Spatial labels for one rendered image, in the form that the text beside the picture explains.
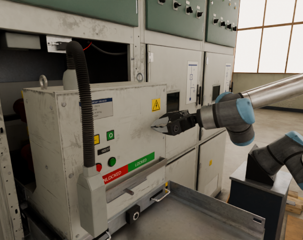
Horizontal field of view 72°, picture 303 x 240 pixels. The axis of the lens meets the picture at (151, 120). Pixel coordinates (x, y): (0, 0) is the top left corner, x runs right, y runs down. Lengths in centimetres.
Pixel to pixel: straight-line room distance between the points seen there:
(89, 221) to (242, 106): 57
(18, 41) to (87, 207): 60
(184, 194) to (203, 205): 10
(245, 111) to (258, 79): 800
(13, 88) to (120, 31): 74
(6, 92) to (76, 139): 87
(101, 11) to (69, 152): 60
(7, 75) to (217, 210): 143
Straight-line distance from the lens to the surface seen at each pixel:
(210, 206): 101
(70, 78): 65
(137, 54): 113
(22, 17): 84
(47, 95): 63
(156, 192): 100
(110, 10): 101
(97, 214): 63
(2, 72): 161
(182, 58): 145
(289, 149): 145
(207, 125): 76
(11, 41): 88
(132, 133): 78
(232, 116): 74
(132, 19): 110
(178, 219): 96
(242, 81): 887
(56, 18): 89
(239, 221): 99
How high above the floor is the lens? 145
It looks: 14 degrees down
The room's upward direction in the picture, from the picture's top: straight up
